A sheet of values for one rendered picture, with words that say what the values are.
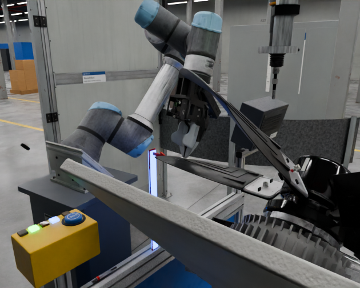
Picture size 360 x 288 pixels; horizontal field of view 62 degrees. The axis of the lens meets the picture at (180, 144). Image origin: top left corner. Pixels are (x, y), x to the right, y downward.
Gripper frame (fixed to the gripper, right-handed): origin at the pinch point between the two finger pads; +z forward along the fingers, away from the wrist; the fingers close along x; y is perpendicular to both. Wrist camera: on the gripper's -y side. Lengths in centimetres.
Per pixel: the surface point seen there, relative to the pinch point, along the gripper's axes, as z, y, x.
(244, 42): -217, -523, -303
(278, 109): -22, -66, -5
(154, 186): 12.3, -1.8, -11.1
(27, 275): 30.5, 31.7, -11.1
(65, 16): -65, -39, -155
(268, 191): 3.0, 3.1, 24.8
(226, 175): 2.2, 3.4, 14.8
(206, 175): 2.9, 7.1, 11.8
